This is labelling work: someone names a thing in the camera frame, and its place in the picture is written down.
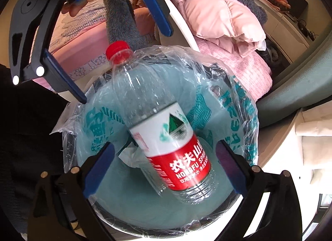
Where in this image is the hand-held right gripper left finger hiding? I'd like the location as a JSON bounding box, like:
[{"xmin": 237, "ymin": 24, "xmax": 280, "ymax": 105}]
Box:
[{"xmin": 27, "ymin": 142, "xmax": 115, "ymax": 241}]

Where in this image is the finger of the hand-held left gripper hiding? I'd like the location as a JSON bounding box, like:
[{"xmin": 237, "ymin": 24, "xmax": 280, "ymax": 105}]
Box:
[
  {"xmin": 139, "ymin": 0, "xmax": 174, "ymax": 37},
  {"xmin": 9, "ymin": 0, "xmax": 88, "ymax": 105}
]

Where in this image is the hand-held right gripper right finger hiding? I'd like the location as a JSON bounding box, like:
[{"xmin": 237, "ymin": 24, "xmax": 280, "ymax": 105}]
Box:
[{"xmin": 215, "ymin": 140, "xmax": 304, "ymax": 241}]

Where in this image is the trash bin with liner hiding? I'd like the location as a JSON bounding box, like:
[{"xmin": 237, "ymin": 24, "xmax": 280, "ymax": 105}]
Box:
[{"xmin": 50, "ymin": 45, "xmax": 260, "ymax": 231}]

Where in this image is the red label plastic bottle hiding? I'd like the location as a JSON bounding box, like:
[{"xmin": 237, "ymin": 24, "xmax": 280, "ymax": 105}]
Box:
[{"xmin": 106, "ymin": 41, "xmax": 212, "ymax": 204}]

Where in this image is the round black trash bin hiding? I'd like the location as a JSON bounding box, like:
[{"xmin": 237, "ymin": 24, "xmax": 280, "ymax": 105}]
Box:
[{"xmin": 62, "ymin": 75, "xmax": 257, "ymax": 234}]

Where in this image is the person's left hand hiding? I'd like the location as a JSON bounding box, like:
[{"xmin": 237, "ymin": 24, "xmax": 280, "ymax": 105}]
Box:
[{"xmin": 62, "ymin": 0, "xmax": 96, "ymax": 16}]

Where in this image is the white board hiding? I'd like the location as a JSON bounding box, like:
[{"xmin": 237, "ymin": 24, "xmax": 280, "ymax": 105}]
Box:
[{"xmin": 163, "ymin": 0, "xmax": 201, "ymax": 53}]

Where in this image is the crumpled white tissue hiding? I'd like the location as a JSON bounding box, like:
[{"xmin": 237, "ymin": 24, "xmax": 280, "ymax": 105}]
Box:
[{"xmin": 119, "ymin": 146, "xmax": 146, "ymax": 169}]

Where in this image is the pink floral bedsheet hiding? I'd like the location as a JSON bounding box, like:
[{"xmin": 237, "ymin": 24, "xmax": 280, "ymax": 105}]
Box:
[{"xmin": 34, "ymin": 0, "xmax": 156, "ymax": 88}]

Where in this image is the pink padded jacket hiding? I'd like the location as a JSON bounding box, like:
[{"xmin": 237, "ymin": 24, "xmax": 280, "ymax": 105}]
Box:
[{"xmin": 176, "ymin": 0, "xmax": 267, "ymax": 58}]

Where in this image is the pink knit blanket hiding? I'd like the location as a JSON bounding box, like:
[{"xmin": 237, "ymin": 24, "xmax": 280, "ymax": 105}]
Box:
[{"xmin": 194, "ymin": 36, "xmax": 273, "ymax": 101}]

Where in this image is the white desk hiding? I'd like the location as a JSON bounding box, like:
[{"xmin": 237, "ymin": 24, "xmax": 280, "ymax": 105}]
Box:
[{"xmin": 239, "ymin": 0, "xmax": 322, "ymax": 62}]

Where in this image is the black cable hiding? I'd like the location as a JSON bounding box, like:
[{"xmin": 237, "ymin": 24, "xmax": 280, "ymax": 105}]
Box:
[{"xmin": 298, "ymin": 20, "xmax": 315, "ymax": 40}]

